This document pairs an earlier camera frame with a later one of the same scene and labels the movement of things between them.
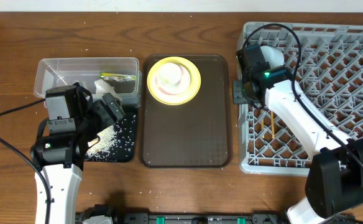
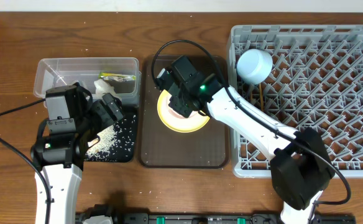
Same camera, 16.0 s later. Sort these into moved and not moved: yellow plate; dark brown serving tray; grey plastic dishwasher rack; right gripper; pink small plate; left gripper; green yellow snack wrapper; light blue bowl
Moved: light blue bowl; yellow plate; right gripper; pink small plate
Not moved: grey plastic dishwasher rack; dark brown serving tray; green yellow snack wrapper; left gripper
